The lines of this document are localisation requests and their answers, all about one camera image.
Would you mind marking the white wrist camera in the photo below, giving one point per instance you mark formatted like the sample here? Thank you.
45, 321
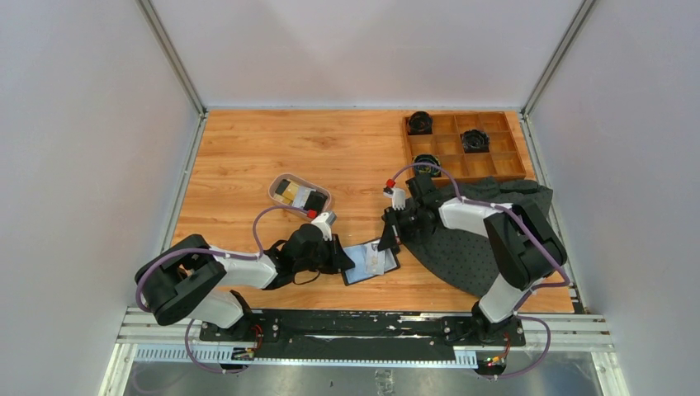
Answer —
396, 195
324, 222

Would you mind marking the black credit card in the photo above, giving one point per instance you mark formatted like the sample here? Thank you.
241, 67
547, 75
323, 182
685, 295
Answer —
315, 202

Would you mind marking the white credit card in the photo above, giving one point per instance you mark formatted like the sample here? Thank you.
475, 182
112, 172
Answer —
375, 259

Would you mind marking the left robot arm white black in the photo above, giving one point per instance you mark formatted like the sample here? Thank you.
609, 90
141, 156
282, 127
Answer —
195, 280

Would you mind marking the black card holder wallet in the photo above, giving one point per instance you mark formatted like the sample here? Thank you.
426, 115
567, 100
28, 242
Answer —
357, 254

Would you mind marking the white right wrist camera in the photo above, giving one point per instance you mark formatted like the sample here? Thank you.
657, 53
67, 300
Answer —
396, 195

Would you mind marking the black rolled belt green pattern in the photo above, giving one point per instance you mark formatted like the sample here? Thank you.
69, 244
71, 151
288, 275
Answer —
426, 163

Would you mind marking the pink oval card tray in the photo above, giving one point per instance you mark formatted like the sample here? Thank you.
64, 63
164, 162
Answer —
305, 188

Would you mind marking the aluminium frame rail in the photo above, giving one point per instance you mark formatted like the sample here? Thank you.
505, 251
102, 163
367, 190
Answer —
564, 354

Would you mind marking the black rolled belt middle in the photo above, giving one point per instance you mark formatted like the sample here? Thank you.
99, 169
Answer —
475, 141

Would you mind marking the dark grey dotted cloth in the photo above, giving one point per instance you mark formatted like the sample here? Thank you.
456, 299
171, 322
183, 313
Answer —
465, 260

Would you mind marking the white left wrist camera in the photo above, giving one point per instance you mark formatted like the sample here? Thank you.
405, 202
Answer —
324, 222

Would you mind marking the black rolled belt top left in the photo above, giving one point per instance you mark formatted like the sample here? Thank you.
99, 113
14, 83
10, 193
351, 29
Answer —
420, 123

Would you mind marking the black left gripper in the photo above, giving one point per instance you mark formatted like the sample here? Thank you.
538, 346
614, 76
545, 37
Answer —
338, 261

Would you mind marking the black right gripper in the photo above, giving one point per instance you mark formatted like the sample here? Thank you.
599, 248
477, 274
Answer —
390, 238

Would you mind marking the wooden compartment tray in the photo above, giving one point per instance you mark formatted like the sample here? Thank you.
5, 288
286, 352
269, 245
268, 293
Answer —
503, 162

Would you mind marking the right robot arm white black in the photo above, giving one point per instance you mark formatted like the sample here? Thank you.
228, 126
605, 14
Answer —
524, 246

